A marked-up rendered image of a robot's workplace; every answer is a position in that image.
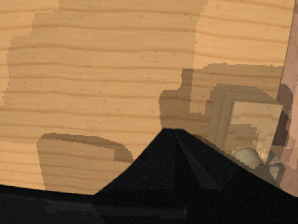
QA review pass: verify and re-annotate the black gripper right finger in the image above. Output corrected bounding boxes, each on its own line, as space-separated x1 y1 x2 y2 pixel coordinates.
173 129 298 224

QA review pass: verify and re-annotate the tan wooden dowel pin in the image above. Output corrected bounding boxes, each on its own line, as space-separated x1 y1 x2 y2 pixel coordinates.
231 148 282 190

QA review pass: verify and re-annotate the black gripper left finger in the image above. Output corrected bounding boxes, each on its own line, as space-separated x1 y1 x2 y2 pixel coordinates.
0 128 187 224

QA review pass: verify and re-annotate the light brown wooden board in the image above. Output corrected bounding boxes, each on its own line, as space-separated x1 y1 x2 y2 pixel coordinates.
0 0 296 195

